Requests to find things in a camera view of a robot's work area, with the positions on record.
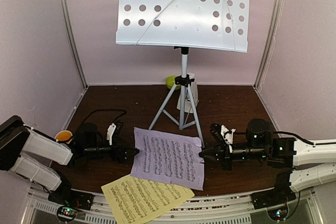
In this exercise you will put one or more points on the metal front base rail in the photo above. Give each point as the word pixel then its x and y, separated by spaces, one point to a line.
pixel 301 207

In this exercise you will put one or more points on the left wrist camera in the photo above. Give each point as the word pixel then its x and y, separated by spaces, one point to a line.
pixel 114 130

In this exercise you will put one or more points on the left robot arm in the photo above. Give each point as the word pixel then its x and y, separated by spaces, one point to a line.
pixel 20 143

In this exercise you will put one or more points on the right aluminium corner post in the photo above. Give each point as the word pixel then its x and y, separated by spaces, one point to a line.
pixel 270 43

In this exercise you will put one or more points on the aluminium corner post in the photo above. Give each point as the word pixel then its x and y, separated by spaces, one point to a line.
pixel 72 43
pixel 270 43

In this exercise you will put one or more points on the purple sheet music page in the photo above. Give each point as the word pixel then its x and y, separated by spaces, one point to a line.
pixel 168 158

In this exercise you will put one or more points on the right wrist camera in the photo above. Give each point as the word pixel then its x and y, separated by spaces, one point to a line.
pixel 223 136

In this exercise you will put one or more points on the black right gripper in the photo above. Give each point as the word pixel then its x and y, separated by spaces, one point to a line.
pixel 220 153

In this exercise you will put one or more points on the white metronome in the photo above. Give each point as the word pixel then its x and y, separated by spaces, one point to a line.
pixel 188 105

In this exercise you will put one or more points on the patterned ceramic mug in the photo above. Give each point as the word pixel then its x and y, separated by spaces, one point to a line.
pixel 64 136

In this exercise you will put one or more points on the green plastic bowl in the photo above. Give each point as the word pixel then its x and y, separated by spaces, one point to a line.
pixel 170 81

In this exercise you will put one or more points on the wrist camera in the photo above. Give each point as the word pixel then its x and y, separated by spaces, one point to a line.
pixel 223 136
pixel 114 130

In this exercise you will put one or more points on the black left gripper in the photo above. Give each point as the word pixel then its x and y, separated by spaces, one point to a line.
pixel 121 157

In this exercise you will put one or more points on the white perforated music stand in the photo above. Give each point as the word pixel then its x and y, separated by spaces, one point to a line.
pixel 184 24

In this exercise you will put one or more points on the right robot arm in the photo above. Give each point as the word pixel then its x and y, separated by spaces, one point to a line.
pixel 306 163

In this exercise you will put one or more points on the yellow sheet music page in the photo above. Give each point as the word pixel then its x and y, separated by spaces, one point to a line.
pixel 135 200

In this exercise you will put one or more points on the left aluminium corner post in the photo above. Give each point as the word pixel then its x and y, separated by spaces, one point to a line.
pixel 72 43

